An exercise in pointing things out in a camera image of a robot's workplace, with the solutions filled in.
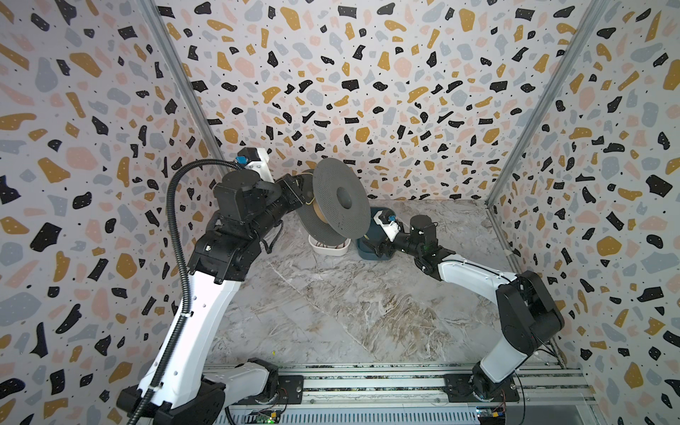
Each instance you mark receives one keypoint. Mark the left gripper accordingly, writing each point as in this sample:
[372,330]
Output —
[297,195]

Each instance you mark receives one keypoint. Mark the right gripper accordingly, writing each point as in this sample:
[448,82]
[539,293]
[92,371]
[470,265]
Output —
[385,247]

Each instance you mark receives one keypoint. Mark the grey cable spool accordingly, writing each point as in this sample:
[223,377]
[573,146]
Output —
[340,208]

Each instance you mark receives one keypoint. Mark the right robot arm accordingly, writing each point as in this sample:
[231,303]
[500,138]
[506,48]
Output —
[528,314]

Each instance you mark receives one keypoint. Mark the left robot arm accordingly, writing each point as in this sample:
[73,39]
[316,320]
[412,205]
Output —
[175,390]

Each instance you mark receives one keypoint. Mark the teal plastic bin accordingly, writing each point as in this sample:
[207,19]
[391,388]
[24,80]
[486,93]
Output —
[374,234]

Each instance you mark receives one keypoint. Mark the white plastic bin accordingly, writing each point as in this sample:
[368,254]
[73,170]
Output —
[329,250]

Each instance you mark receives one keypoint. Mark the right green circuit board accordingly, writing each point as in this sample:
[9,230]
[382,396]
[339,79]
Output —
[491,416]

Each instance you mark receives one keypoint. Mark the green circuit board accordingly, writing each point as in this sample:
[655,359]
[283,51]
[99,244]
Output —
[263,417]
[491,416]

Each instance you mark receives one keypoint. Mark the left green circuit board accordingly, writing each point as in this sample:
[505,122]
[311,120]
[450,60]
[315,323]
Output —
[263,417]

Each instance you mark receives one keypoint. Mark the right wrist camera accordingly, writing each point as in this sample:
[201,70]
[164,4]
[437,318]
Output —
[387,221]

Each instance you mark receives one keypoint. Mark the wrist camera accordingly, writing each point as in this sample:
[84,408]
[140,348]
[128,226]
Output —
[387,221]
[255,159]

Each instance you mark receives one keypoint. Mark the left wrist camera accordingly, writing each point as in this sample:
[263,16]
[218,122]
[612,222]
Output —
[255,159]

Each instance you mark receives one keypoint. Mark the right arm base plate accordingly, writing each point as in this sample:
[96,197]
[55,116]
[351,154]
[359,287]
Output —
[472,388]

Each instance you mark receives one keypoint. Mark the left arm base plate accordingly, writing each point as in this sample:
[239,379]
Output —
[285,390]

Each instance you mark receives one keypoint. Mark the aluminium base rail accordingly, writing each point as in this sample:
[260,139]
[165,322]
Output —
[412,393]

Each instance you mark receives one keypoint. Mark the left aluminium corner post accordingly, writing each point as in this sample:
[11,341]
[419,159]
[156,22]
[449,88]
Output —
[149,11]

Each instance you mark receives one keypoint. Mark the aluminium corner post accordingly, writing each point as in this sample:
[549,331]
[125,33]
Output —
[587,25]
[149,11]

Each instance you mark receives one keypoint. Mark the right aluminium corner post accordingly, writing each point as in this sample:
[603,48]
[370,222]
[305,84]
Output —
[587,25]

